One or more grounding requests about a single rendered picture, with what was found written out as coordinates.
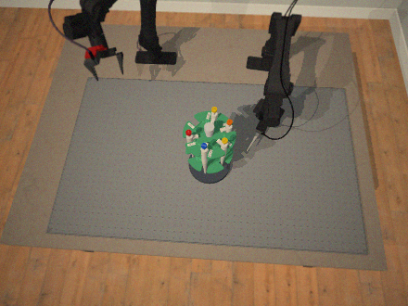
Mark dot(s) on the white pipette with yellow button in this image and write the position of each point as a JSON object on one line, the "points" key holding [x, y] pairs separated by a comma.
{"points": [[223, 145], [213, 115]]}

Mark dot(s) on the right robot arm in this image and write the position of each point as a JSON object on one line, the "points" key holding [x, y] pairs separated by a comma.
{"points": [[78, 26]]}

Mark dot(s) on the white pipette with blue button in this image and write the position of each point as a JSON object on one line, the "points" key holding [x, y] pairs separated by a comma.
{"points": [[204, 153]]}

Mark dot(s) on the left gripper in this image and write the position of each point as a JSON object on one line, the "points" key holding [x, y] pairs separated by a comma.
{"points": [[259, 109]]}

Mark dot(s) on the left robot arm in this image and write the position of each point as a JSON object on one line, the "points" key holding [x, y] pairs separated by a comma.
{"points": [[275, 59]]}

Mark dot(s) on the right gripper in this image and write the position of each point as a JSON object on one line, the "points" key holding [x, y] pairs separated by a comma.
{"points": [[101, 43]]}

